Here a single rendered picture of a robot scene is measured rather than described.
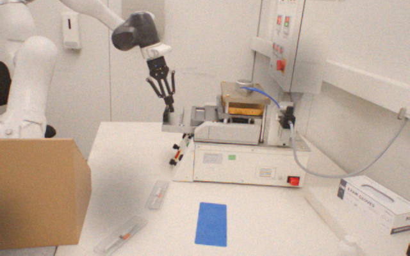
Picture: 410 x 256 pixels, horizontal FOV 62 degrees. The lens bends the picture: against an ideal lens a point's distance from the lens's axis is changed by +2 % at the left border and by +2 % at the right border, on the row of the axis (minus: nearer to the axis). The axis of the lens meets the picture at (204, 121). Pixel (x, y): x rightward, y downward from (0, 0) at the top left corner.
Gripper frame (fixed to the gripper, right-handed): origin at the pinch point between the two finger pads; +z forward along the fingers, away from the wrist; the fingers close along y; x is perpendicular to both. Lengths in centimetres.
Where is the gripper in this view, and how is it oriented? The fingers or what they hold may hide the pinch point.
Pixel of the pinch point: (170, 104)
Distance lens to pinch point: 144.3
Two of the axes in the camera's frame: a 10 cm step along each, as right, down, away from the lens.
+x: 0.3, 3.3, -9.5
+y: -9.6, 2.7, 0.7
